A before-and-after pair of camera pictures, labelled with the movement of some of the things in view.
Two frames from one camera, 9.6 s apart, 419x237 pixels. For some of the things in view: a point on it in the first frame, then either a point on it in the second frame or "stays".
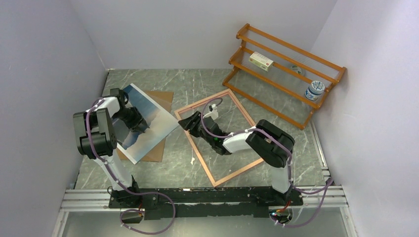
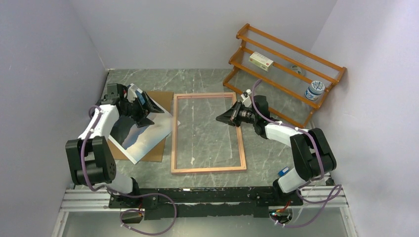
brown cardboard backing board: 164,100 stays
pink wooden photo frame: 178,112 to 174,137
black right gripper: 188,124 to 231,116
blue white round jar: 314,90 stays
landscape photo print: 135,145 stays
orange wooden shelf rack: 280,79 stays
